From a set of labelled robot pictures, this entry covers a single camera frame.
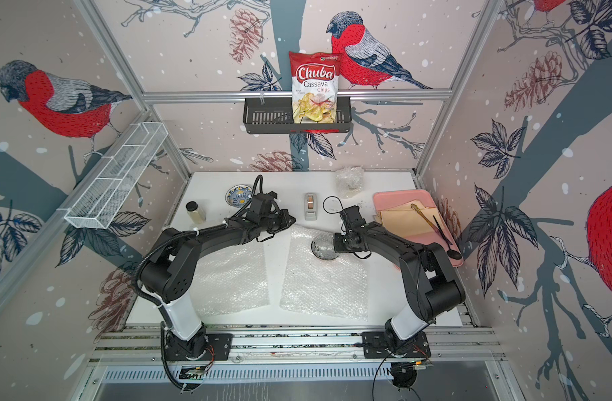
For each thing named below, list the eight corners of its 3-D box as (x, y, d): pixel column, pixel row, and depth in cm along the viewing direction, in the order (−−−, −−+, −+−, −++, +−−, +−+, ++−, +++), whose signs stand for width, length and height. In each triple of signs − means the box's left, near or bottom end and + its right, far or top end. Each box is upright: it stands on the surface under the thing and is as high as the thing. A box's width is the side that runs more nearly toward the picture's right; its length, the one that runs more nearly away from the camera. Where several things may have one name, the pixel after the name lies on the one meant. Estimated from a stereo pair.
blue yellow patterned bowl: (225, 207, 110) (222, 202, 107) (230, 189, 116) (228, 184, 114) (249, 207, 109) (247, 202, 107) (253, 189, 116) (251, 184, 114)
